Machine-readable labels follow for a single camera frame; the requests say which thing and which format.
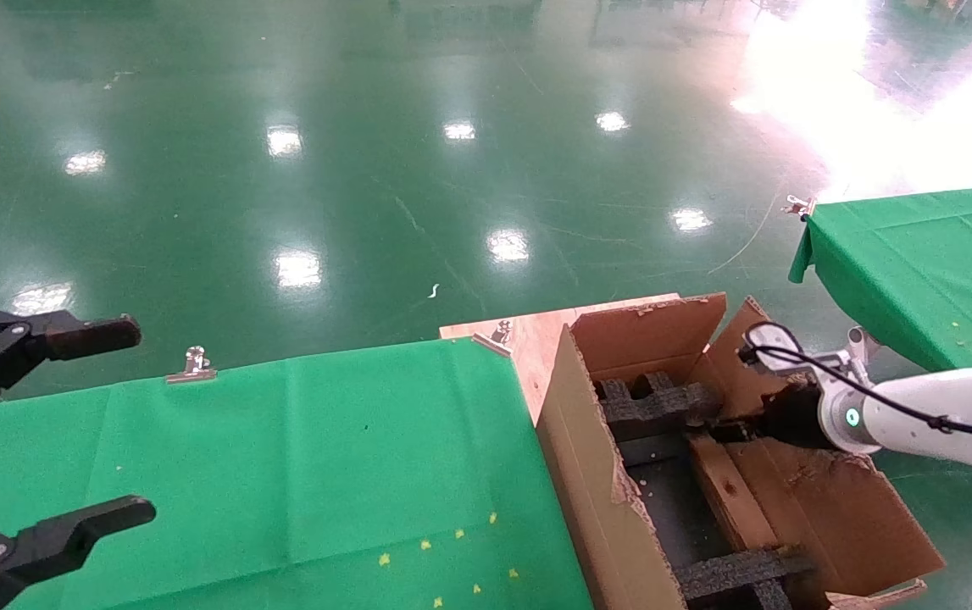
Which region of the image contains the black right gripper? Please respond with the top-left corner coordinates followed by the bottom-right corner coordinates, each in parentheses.
top-left (711, 380), bottom-right (827, 447)

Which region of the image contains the small brown cardboard box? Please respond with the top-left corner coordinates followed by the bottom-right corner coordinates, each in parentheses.
top-left (688, 431), bottom-right (781, 553)

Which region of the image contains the large open cardboard carton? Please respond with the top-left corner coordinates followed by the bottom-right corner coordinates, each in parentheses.
top-left (534, 292), bottom-right (947, 610)

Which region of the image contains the large green table cloth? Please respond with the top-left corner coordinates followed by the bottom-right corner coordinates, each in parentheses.
top-left (0, 336), bottom-right (594, 610)

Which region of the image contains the small green table cloth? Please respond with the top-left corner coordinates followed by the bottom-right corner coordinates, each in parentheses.
top-left (788, 181), bottom-right (972, 374)

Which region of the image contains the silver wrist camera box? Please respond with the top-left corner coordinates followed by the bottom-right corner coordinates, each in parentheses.
top-left (739, 324), bottom-right (805, 374)

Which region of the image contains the silver camera mounting bracket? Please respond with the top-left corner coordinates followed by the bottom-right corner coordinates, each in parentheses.
top-left (840, 325), bottom-right (882, 384)

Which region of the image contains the black camera cable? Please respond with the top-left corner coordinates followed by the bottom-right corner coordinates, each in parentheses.
top-left (740, 321), bottom-right (972, 442)

